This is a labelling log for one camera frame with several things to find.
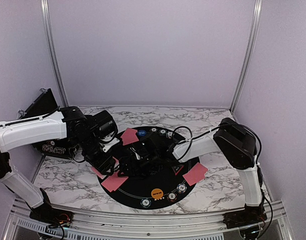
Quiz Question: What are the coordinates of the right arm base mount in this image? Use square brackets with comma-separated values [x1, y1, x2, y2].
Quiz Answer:
[223, 207, 268, 229]

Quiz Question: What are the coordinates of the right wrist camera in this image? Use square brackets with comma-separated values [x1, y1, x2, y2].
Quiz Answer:
[146, 134, 168, 159]

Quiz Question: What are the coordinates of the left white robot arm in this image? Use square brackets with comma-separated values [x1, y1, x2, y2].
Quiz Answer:
[0, 106, 119, 223]

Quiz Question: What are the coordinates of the red black triangle all-in marker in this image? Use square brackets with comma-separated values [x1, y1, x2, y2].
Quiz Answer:
[171, 164, 184, 176]

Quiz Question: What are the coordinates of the right aluminium frame post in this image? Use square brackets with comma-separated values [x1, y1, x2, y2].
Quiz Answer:
[229, 0, 263, 115]

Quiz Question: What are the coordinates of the front aluminium rail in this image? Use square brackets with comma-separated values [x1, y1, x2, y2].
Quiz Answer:
[1, 198, 294, 240]

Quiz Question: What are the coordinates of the round black poker mat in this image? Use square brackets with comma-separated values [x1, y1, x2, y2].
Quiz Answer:
[101, 126, 200, 210]

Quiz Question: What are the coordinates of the black poker chip case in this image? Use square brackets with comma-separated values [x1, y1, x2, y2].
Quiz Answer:
[18, 88, 79, 160]

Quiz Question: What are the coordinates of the aluminium frame post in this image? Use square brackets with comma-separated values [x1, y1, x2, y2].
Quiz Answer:
[40, 0, 69, 107]
[229, 0, 263, 115]

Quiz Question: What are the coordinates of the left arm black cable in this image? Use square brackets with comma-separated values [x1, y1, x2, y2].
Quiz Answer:
[0, 106, 61, 131]

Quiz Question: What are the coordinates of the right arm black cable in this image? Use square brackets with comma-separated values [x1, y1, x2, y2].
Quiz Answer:
[167, 124, 263, 163]

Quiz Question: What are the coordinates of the blue small blind button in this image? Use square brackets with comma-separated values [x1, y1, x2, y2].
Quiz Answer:
[136, 129, 147, 137]

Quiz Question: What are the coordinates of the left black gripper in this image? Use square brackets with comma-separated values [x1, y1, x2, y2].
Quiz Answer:
[75, 132, 116, 176]

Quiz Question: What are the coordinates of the face-down card top seat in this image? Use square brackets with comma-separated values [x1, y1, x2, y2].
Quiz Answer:
[120, 128, 139, 146]

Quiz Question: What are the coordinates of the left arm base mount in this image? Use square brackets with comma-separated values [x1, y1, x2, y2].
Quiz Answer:
[29, 208, 74, 228]

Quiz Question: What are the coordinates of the green chip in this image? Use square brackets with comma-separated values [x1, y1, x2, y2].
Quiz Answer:
[158, 129, 167, 136]

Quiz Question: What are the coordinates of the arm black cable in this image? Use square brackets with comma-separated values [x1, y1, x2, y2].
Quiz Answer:
[0, 106, 61, 131]
[167, 124, 263, 163]

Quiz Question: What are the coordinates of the left aluminium frame post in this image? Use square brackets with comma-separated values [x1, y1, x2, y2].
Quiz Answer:
[40, 0, 69, 107]

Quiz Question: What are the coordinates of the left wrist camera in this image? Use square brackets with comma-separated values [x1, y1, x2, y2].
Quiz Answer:
[93, 110, 119, 153]

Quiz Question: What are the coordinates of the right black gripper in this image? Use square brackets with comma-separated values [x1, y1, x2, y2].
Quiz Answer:
[117, 152, 160, 180]

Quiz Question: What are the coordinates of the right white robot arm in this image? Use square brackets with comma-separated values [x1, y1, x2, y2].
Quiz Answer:
[118, 117, 264, 224]

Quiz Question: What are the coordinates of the blue white chip seat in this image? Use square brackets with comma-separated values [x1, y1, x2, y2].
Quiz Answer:
[166, 131, 173, 139]
[176, 183, 188, 194]

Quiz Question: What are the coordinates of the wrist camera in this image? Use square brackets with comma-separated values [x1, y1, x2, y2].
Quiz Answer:
[146, 134, 168, 159]
[93, 110, 119, 153]

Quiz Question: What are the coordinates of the blue white chip top seat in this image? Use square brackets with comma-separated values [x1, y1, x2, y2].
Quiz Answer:
[166, 131, 173, 139]

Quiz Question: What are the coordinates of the face-down card seat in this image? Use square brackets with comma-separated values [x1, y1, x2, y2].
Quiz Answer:
[101, 172, 129, 192]
[183, 162, 209, 186]
[120, 128, 139, 146]

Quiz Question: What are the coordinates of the red playing card deck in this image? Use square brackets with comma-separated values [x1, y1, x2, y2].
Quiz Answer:
[91, 166, 105, 179]

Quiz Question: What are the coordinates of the blue white chip bottom seat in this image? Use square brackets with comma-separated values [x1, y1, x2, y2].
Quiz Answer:
[176, 183, 188, 194]

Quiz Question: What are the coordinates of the orange big blind button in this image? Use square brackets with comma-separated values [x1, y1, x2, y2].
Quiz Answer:
[151, 188, 164, 201]

